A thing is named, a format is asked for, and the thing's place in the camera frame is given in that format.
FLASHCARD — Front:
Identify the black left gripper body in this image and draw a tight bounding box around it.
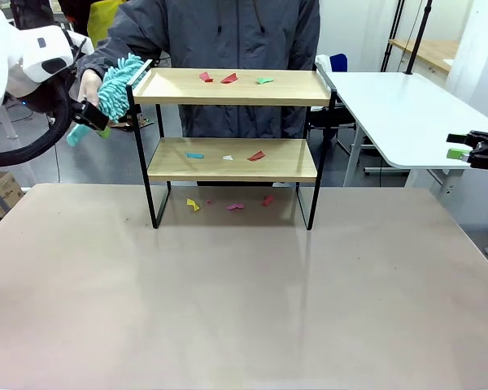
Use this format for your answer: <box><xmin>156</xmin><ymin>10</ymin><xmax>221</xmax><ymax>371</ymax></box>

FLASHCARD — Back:
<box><xmin>7</xmin><ymin>67</ymin><xmax>72</xmax><ymax>119</ymax></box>

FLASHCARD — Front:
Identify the teal microfibre duster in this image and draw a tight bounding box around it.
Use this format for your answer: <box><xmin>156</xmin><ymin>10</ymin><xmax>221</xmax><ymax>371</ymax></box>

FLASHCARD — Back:
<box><xmin>66</xmin><ymin>54</ymin><xmax>145</xmax><ymax>148</ymax></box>

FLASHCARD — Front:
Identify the person's right forearm grey sleeve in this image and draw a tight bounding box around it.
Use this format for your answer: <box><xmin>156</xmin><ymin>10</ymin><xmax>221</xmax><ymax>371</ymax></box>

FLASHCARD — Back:
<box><xmin>77</xmin><ymin>37</ymin><xmax>124</xmax><ymax>85</ymax></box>

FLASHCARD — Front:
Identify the person's right hand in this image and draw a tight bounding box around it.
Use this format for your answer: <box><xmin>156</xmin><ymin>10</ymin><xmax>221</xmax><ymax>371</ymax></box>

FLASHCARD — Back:
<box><xmin>77</xmin><ymin>68</ymin><xmax>105</xmax><ymax>107</ymax></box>

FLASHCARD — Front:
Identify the white side table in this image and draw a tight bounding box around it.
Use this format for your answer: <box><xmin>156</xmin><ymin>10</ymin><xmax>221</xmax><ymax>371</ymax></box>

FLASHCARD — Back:
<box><xmin>315</xmin><ymin>54</ymin><xmax>488</xmax><ymax>197</ymax></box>

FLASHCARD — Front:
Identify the person in yellow apron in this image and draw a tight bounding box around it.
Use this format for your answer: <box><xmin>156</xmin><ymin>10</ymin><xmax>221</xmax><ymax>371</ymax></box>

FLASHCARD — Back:
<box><xmin>86</xmin><ymin>0</ymin><xmax>121</xmax><ymax>50</ymax></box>

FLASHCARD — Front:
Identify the cardboard box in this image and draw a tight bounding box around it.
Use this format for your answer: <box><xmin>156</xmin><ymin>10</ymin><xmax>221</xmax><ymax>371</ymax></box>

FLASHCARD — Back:
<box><xmin>0</xmin><ymin>170</ymin><xmax>25</xmax><ymax>213</ymax></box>

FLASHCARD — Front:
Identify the wooden background desk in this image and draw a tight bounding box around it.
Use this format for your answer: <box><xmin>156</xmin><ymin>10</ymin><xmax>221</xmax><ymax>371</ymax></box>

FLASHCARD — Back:
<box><xmin>388</xmin><ymin>38</ymin><xmax>460</xmax><ymax>75</ymax></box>

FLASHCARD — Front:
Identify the black pole stand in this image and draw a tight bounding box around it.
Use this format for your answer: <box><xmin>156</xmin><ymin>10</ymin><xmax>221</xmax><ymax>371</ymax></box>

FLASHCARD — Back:
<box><xmin>405</xmin><ymin>0</ymin><xmax>433</xmax><ymax>76</ymax></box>

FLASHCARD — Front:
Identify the black office chair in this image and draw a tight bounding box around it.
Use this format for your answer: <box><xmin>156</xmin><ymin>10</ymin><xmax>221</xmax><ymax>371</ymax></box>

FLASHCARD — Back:
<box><xmin>308</xmin><ymin>103</ymin><xmax>357</xmax><ymax>158</ymax></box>

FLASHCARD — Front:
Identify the black tripod stand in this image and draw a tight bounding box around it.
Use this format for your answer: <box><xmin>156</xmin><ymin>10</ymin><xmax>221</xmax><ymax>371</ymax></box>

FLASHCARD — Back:
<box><xmin>381</xmin><ymin>0</ymin><xmax>406</xmax><ymax>72</ymax></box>

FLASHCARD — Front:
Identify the blue chair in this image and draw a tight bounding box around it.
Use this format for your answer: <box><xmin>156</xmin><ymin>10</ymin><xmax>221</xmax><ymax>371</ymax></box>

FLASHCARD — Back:
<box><xmin>329</xmin><ymin>53</ymin><xmax>350</xmax><ymax>73</ymax></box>

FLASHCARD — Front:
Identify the person in grey jacket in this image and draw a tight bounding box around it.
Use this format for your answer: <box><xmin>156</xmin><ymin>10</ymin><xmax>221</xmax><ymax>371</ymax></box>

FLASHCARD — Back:
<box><xmin>101</xmin><ymin>0</ymin><xmax>322</xmax><ymax>188</ymax></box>

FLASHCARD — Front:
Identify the black floor cable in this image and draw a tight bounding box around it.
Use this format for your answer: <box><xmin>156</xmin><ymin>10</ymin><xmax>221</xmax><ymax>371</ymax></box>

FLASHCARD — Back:
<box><xmin>54</xmin><ymin>141</ymin><xmax>63</xmax><ymax>184</ymax></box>

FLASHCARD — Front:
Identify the two-tier wooden shelf black frame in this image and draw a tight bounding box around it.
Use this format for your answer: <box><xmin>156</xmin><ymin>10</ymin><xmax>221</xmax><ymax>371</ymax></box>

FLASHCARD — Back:
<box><xmin>124</xmin><ymin>59</ymin><xmax>338</xmax><ymax>231</ymax></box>

